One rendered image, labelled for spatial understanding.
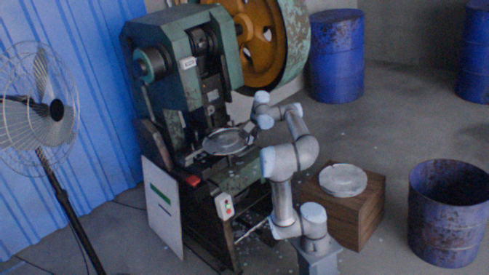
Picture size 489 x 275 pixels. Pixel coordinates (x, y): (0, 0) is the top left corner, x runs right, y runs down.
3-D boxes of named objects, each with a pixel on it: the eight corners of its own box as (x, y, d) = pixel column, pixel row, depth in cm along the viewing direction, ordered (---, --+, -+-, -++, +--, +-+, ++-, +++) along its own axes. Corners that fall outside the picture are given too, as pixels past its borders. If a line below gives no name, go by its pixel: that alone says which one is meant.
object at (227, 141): (220, 126, 235) (220, 124, 235) (260, 132, 220) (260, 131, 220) (192, 150, 215) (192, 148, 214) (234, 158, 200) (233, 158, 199)
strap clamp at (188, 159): (208, 153, 223) (204, 139, 218) (185, 167, 214) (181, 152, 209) (202, 150, 227) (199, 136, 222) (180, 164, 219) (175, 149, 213)
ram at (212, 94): (233, 119, 216) (224, 70, 201) (213, 130, 208) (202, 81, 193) (215, 112, 228) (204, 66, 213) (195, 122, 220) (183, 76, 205)
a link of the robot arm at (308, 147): (327, 145, 140) (297, 95, 183) (298, 151, 140) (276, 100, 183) (329, 171, 146) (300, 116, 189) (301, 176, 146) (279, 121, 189)
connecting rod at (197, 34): (222, 86, 206) (210, 23, 189) (204, 94, 200) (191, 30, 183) (200, 79, 221) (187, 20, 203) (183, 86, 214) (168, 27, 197)
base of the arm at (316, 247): (338, 246, 180) (337, 232, 175) (311, 261, 175) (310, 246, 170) (319, 228, 192) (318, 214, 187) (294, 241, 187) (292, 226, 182)
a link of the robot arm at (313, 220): (330, 236, 173) (329, 214, 167) (302, 241, 173) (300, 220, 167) (323, 218, 184) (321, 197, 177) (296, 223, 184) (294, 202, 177)
